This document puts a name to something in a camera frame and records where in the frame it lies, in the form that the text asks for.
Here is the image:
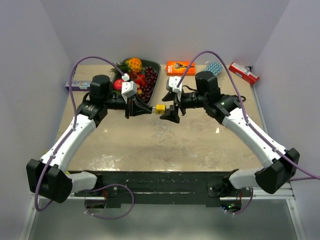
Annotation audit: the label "purple toothpaste box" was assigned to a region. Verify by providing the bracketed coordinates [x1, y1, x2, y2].
[65, 80, 91, 92]

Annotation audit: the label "toy pineapple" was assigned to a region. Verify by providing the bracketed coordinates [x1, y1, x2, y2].
[115, 57, 143, 74]

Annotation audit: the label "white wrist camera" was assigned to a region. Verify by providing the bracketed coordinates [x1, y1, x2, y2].
[166, 76, 182, 94]
[121, 73, 138, 99]

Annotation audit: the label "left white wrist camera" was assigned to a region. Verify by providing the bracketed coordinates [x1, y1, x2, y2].
[121, 73, 138, 99]

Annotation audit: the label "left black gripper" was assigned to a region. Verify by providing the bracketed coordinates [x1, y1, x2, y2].
[103, 92, 152, 119]

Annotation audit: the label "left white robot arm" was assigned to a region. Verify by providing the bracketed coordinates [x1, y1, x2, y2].
[26, 74, 153, 203]

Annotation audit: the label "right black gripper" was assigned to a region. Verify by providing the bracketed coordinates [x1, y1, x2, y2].
[160, 89, 208, 124]

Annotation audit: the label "purple grape bunch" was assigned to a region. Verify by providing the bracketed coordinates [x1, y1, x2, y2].
[138, 66, 158, 104]

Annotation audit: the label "small red cherries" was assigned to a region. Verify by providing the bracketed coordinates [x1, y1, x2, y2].
[129, 72, 146, 95]

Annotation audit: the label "orange razor box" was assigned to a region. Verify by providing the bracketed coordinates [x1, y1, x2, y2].
[165, 61, 196, 76]

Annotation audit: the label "black padlock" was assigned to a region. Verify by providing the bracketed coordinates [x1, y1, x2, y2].
[235, 95, 247, 102]

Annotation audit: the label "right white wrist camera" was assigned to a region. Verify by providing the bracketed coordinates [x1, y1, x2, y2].
[166, 76, 182, 94]

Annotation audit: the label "red apple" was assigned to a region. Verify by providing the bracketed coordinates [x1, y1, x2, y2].
[113, 78, 124, 91]

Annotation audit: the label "aluminium frame rail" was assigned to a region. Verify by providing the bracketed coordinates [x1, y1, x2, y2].
[18, 179, 307, 240]

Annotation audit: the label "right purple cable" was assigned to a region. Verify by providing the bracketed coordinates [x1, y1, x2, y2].
[176, 50, 320, 215]

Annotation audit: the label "yellow padlock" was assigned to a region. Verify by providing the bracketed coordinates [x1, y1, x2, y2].
[151, 104, 167, 115]

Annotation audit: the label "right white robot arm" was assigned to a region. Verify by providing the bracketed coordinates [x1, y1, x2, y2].
[160, 71, 300, 197]

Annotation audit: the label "red box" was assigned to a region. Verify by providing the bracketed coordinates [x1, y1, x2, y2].
[228, 62, 260, 85]

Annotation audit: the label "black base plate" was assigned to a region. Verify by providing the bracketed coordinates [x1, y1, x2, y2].
[75, 171, 250, 208]

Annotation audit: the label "dark grey fruit tray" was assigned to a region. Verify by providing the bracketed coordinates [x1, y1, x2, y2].
[116, 57, 161, 104]

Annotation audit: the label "blue patterned sponge pack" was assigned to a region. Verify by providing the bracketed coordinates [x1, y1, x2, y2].
[204, 62, 223, 76]

